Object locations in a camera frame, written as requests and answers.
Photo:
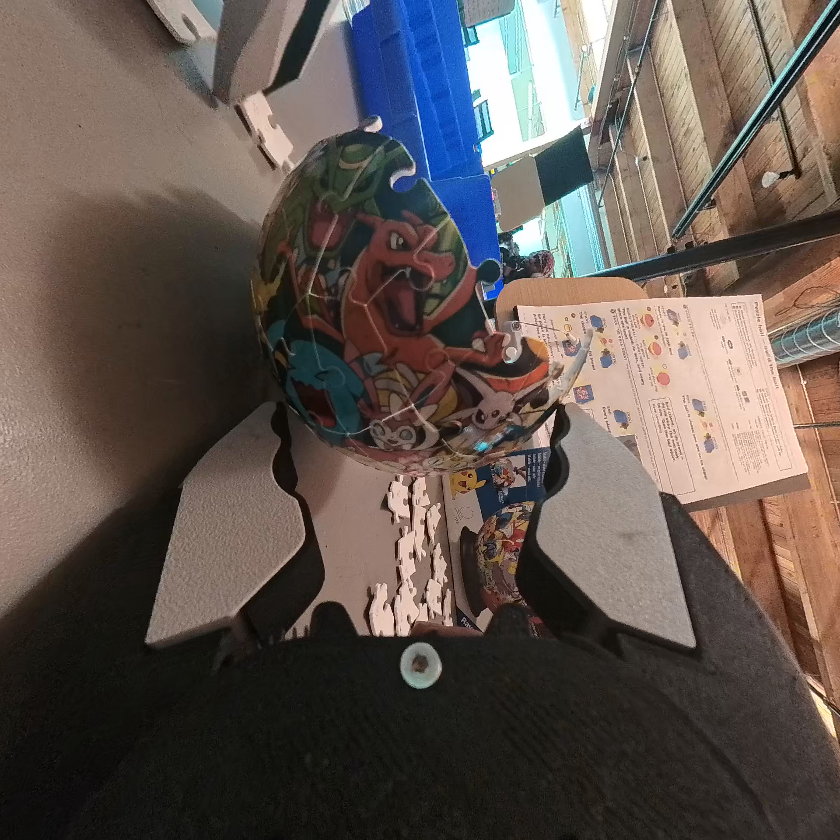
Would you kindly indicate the colourful cartoon puzzle ball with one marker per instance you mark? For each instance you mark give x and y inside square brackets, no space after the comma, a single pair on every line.
[394,295]

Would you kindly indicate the silver ribbed duct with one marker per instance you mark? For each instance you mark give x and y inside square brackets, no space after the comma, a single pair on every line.
[807,338]

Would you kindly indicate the blue puzzle box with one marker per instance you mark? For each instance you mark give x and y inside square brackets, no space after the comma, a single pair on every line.
[485,525]

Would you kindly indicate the brown cardboard panel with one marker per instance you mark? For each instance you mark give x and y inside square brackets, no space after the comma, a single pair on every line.
[518,190]

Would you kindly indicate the teal metal rail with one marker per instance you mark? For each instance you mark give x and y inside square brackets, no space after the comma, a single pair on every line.
[754,121]

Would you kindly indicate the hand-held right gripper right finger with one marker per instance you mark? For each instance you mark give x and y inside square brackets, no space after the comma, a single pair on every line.
[610,544]

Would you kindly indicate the black flat panel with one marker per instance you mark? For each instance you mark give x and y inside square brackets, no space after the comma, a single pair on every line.
[561,164]

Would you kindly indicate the pile of white puzzle pieces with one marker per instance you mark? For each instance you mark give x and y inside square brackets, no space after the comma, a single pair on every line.
[410,571]

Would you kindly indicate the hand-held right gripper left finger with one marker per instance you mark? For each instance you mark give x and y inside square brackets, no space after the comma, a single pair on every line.
[216,544]

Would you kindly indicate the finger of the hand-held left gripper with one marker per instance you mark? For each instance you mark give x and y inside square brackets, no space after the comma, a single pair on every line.
[246,46]
[174,13]

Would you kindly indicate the white curved puzzle piece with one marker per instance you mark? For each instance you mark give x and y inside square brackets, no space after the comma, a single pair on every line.
[262,128]

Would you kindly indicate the black metal pole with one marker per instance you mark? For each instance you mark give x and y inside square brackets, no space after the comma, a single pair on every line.
[754,246]

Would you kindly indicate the printed instruction sheet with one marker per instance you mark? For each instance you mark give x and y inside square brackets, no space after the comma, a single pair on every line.
[695,394]

